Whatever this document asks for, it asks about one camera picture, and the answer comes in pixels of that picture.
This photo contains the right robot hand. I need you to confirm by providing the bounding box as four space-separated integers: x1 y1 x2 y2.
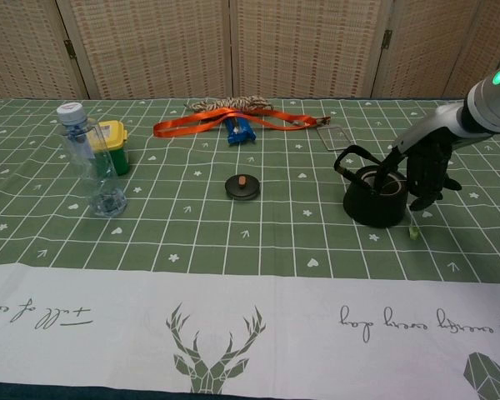
368 102 498 212

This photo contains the black cast-iron teapot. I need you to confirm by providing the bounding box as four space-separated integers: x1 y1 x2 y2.
332 144 409 228

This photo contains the black teapot lid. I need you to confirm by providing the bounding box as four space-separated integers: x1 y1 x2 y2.
224 174 262 203

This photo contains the clear badge holder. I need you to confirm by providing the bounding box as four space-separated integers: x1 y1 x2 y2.
316 124 352 151

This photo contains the blue clip object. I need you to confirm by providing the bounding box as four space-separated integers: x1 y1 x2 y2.
226 117 257 147

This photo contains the green grid deer tablecloth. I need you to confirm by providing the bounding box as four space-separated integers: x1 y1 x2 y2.
0 97 500 396

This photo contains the woven folding screen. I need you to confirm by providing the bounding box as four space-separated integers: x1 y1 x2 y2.
0 0 500 105

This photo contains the yellow-lidded green box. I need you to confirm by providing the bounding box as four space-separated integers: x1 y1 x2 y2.
87 120 131 176

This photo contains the clear plastic water bottle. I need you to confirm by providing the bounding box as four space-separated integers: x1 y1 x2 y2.
57 102 128 218

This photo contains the striped rope bundle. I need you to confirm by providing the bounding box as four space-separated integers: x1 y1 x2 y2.
184 95 275 114

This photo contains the orange lanyard strap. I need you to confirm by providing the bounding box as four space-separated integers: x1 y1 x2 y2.
152 107 333 138

